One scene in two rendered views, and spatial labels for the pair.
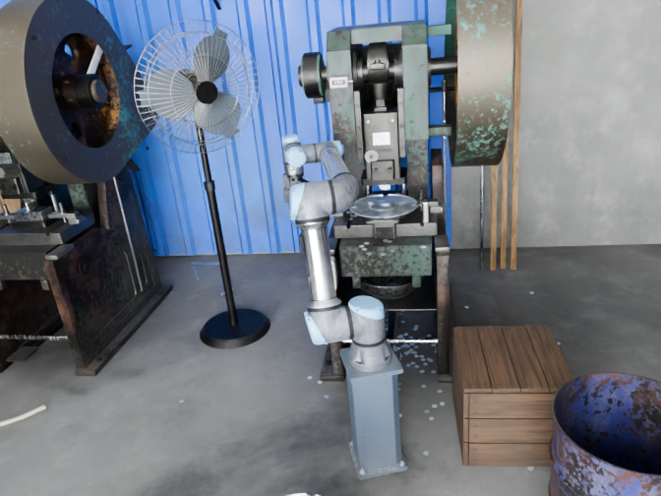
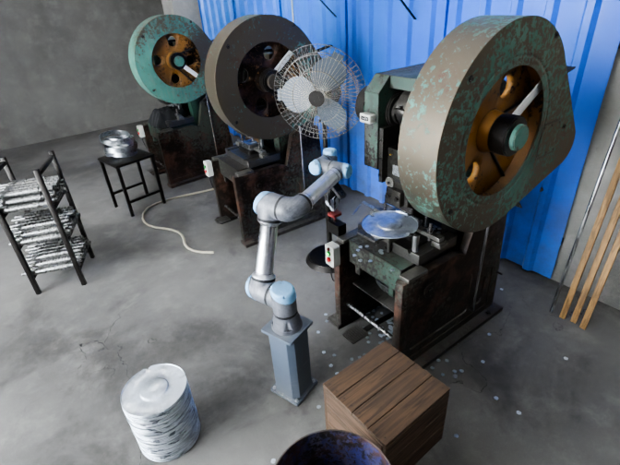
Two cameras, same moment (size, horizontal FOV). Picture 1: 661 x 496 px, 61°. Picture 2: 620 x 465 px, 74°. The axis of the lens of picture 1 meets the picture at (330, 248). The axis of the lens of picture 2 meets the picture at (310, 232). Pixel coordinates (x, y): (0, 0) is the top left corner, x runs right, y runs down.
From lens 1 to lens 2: 150 cm
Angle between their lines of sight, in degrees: 41
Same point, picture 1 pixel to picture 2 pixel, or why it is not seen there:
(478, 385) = (333, 388)
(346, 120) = (372, 149)
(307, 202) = (260, 207)
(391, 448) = (289, 387)
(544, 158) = not seen: outside the picture
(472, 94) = (407, 167)
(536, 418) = not seen: hidden behind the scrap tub
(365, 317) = (272, 297)
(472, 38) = (413, 117)
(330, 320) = (256, 287)
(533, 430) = not seen: hidden behind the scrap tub
